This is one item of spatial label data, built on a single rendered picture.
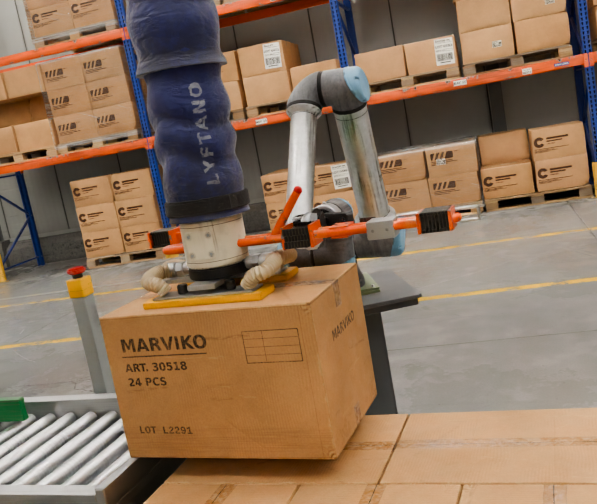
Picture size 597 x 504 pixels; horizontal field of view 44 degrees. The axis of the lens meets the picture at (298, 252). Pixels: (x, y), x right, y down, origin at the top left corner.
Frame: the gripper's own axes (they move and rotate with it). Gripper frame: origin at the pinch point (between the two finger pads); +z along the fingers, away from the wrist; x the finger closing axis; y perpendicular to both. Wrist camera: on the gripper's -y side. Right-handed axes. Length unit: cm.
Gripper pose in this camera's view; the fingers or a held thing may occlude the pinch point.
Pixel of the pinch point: (308, 233)
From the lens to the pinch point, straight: 189.8
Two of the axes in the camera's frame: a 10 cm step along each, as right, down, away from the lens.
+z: -3.3, 2.1, -9.2
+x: -1.8, -9.7, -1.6
